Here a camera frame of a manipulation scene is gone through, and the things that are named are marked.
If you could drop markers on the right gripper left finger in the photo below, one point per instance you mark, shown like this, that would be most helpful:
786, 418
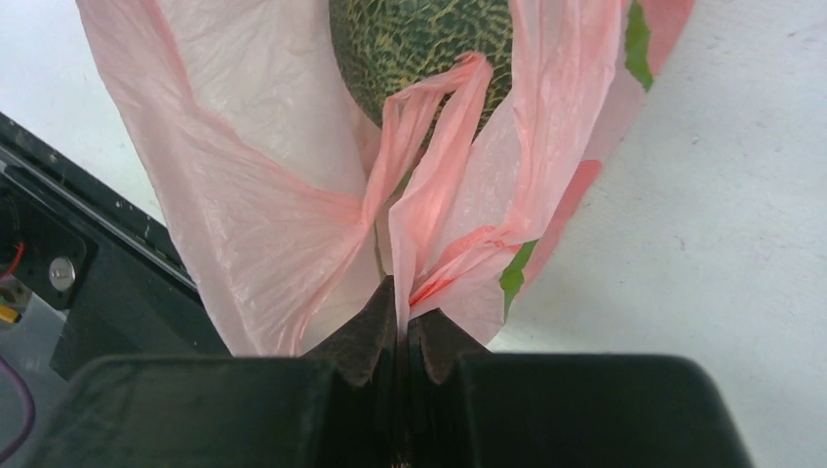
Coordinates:
327, 408

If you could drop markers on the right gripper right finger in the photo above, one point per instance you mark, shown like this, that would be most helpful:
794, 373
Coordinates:
471, 407

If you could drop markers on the pink plastic bag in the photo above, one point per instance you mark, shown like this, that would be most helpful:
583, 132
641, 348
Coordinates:
288, 205

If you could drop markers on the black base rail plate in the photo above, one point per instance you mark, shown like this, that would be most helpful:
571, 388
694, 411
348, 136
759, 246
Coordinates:
87, 251

